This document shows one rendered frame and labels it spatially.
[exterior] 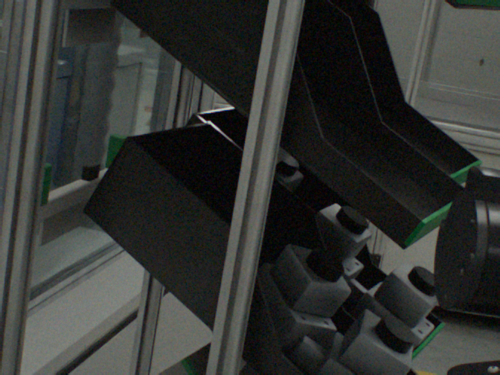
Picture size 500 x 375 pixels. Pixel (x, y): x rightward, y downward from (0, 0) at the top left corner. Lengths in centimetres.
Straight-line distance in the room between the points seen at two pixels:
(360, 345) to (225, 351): 10
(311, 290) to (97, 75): 106
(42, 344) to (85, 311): 17
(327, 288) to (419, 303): 14
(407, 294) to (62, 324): 93
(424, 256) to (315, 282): 384
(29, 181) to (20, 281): 8
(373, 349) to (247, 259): 12
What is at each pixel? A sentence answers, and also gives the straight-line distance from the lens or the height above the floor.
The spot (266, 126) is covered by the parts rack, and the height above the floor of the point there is 141.
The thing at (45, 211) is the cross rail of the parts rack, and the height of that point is 130.
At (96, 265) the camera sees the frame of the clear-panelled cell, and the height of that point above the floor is 88.
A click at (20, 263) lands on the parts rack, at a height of 127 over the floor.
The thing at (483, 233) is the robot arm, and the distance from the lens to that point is 45.
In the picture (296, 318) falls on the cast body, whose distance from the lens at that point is 75.
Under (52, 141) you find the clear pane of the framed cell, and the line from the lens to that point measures 167.
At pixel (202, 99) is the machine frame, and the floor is 117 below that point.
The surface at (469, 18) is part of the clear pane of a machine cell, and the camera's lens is 442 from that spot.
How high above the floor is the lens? 153
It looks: 14 degrees down
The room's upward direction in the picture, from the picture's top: 10 degrees clockwise
